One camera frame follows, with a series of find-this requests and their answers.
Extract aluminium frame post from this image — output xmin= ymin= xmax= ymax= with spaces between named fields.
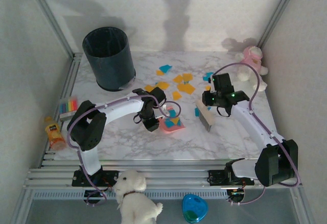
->
xmin=291 ymin=190 xmax=315 ymax=224
xmin=10 ymin=189 xmax=35 ymax=224
xmin=24 ymin=0 xmax=76 ymax=60
xmin=256 ymin=0 xmax=302 ymax=48

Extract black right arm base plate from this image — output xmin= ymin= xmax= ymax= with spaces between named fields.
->
xmin=208 ymin=169 xmax=256 ymax=187

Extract white plush dog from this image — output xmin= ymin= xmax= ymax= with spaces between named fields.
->
xmin=113 ymin=169 xmax=164 ymax=224

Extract blue heart-shaped container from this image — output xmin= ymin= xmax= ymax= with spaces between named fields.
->
xmin=181 ymin=193 xmax=209 ymax=223

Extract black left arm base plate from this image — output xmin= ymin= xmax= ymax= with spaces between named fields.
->
xmin=72 ymin=169 xmax=120 ymax=187

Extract grey slotted cable duct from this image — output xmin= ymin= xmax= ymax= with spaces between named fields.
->
xmin=30 ymin=190 xmax=228 ymax=201

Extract white plush in pink outfit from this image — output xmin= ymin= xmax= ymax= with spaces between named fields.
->
xmin=235 ymin=45 xmax=269 ymax=92

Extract aluminium front frame rails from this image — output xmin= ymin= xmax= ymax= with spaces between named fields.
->
xmin=22 ymin=159 xmax=305 ymax=191

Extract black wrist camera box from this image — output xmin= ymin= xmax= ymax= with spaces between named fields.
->
xmin=211 ymin=72 xmax=235 ymax=93
xmin=143 ymin=118 xmax=160 ymax=133

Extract clear box of coloured markers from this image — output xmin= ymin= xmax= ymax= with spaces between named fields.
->
xmin=59 ymin=95 xmax=79 ymax=121

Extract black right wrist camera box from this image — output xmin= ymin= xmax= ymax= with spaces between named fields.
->
xmin=211 ymin=72 xmax=235 ymax=93

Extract pink dustpan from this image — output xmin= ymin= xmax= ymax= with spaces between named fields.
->
xmin=157 ymin=116 xmax=186 ymax=135

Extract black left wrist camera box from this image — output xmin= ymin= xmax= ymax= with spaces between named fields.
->
xmin=143 ymin=118 xmax=160 ymax=133

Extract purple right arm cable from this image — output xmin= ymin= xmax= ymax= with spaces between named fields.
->
xmin=209 ymin=62 xmax=300 ymax=206

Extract wooden hand brush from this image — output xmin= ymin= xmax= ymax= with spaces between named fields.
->
xmin=195 ymin=99 xmax=216 ymax=133

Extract dark grey round trash bin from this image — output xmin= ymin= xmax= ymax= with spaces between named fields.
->
xmin=82 ymin=27 xmax=136 ymax=92

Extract orange juice bottle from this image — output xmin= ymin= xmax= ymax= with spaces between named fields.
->
xmin=43 ymin=116 xmax=67 ymax=151

